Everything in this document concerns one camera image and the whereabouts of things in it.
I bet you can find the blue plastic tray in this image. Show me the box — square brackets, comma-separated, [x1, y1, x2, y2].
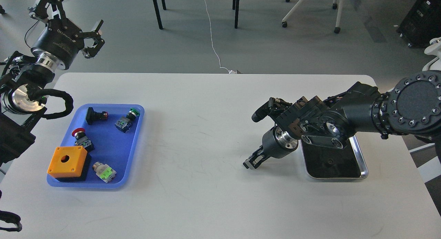
[46, 103, 145, 189]

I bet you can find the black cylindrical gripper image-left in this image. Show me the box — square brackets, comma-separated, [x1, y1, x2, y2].
[28, 0, 105, 71]

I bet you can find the white rolling chair base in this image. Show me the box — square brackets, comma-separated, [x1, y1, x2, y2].
[280, 0, 345, 35]

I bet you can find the red mushroom push button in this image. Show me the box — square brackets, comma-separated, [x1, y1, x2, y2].
[71, 127, 95, 152]

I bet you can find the black table leg left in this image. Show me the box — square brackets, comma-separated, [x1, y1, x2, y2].
[152, 0, 167, 30]

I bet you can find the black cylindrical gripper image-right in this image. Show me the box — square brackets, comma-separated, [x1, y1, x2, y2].
[243, 127, 299, 169]

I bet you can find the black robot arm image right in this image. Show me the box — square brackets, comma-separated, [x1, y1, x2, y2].
[244, 70, 441, 169]

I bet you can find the black table leg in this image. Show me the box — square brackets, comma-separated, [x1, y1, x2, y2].
[232, 0, 240, 29]
[152, 0, 167, 30]

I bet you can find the green push button switch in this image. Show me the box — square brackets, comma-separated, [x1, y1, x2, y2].
[114, 108, 140, 133]

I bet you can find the black equipment case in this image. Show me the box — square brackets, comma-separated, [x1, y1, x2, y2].
[397, 0, 441, 48]

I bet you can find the silver and green switch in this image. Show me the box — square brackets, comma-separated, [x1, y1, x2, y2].
[92, 162, 117, 184]

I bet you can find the white cable on floor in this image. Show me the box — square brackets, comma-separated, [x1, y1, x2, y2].
[202, 0, 238, 74]

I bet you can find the black cable on floor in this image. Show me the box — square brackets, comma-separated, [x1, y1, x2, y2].
[21, 0, 86, 50]

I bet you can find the orange and black button box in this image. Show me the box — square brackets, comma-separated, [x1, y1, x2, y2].
[47, 145, 91, 181]

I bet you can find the black selector switch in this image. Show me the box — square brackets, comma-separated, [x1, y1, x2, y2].
[85, 107, 109, 125]

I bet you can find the silver metal tray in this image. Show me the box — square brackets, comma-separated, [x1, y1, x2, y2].
[301, 136, 369, 181]

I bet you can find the black table leg right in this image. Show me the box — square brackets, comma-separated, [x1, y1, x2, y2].
[232, 0, 240, 29]

